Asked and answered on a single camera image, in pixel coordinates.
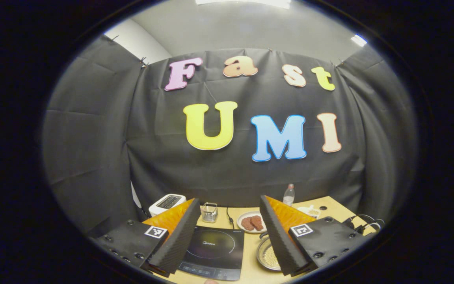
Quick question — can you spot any clear plastic water bottle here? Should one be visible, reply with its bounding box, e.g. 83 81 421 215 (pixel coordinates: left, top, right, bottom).
283 183 296 208

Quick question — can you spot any steel pot with black handles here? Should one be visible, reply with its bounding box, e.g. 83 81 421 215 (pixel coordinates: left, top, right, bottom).
256 232 283 272

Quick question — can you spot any black induction cooktop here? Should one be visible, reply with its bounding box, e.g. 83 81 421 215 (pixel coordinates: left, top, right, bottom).
177 226 245 282

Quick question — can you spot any white divided dish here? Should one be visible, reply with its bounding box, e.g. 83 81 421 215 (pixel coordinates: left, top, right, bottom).
297 205 322 219

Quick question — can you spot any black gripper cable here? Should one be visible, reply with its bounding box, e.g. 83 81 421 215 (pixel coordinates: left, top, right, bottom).
342 214 386 236

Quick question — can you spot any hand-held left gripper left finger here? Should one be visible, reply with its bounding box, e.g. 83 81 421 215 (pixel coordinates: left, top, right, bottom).
92 198 201 277

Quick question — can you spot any metal wire mesh basket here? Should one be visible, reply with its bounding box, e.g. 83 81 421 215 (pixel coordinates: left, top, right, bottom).
201 202 219 224

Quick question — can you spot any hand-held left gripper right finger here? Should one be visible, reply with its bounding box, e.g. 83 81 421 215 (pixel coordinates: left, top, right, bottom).
259 195 370 277

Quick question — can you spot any pile of soybeans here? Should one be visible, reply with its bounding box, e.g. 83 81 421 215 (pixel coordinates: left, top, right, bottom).
264 247 282 269

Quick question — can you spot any white round plate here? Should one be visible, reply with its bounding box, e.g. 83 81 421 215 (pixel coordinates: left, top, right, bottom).
237 211 268 234

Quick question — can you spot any white toaster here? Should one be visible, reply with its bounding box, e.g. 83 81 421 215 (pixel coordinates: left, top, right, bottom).
149 194 187 218

